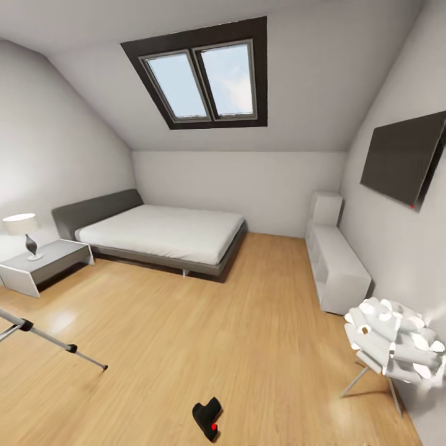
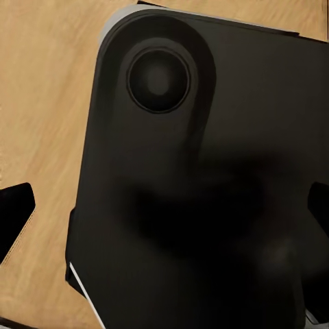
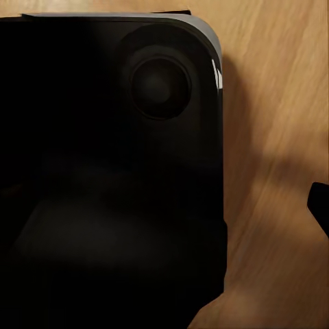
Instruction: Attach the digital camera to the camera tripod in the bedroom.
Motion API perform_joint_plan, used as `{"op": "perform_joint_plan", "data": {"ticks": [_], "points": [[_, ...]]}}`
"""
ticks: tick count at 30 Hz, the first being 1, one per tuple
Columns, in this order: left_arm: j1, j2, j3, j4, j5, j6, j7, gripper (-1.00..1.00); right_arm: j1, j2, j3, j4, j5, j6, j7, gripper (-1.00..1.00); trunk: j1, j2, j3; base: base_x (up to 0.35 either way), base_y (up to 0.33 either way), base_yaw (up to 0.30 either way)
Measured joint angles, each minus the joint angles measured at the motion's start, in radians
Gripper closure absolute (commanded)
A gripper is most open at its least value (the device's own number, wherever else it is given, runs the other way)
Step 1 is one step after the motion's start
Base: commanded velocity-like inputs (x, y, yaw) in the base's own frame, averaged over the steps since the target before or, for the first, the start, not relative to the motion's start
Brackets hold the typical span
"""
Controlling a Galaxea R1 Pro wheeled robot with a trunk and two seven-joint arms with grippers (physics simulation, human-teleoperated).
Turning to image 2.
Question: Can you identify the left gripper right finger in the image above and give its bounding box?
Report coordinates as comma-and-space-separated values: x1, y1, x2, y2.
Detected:
307, 182, 329, 238

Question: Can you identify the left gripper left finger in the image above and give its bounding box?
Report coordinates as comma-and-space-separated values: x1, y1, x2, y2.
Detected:
0, 182, 36, 264

